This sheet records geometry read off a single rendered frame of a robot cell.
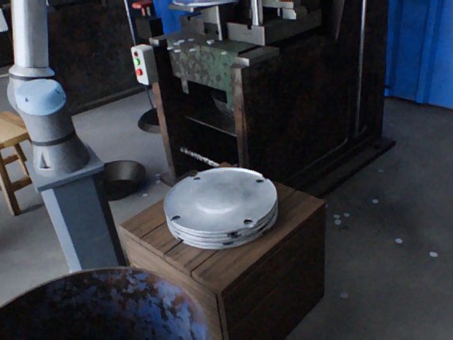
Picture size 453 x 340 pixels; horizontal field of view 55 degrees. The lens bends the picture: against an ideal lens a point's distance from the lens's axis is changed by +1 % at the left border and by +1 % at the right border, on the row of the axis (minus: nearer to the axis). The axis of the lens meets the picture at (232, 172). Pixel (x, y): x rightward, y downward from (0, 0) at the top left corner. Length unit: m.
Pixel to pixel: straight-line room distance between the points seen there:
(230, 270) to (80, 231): 0.55
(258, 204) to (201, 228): 0.16
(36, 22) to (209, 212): 0.69
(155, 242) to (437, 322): 0.80
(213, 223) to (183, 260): 0.11
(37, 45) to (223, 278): 0.81
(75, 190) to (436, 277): 1.11
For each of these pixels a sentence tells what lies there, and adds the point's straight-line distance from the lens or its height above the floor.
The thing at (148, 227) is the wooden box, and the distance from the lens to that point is 1.14.
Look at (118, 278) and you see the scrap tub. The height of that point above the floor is 0.46.
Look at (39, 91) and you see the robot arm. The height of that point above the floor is 0.67.
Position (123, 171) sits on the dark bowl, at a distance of 2.10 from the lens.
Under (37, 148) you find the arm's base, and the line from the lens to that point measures 1.28.
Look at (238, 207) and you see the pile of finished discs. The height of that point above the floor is 0.40.
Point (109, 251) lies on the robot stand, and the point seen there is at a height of 0.15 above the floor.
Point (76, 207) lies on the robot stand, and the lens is 1.31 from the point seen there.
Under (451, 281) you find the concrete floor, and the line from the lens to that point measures 1.51.
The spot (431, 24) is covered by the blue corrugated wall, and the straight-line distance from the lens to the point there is 2.53.
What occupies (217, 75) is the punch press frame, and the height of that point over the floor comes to 0.55.
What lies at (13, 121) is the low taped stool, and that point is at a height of 0.33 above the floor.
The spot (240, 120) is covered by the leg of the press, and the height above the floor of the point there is 0.44.
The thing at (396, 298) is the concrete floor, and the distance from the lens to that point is 1.42.
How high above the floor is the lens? 1.02
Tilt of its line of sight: 31 degrees down
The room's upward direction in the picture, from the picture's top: 6 degrees counter-clockwise
